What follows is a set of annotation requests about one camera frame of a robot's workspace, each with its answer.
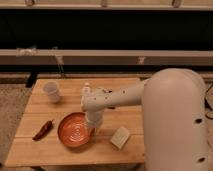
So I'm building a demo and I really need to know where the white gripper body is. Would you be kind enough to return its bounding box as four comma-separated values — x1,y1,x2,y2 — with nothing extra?
85,111,103,135

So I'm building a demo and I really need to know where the orange ceramic bowl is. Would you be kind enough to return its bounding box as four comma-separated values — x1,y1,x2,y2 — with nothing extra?
57,112,94,148

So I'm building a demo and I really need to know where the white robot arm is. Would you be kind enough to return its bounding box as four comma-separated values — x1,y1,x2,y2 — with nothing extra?
81,68,208,171

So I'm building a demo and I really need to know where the white rectangular block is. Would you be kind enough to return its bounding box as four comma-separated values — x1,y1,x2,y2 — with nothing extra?
110,126,130,149

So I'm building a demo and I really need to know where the wooden table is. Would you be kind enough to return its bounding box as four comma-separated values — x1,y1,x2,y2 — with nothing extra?
6,79,144,167

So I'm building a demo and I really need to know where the red chili pepper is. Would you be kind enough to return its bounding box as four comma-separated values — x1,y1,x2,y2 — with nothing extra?
33,120,53,141

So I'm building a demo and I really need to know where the white plastic cup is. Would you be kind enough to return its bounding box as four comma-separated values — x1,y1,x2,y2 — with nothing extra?
43,82,60,103

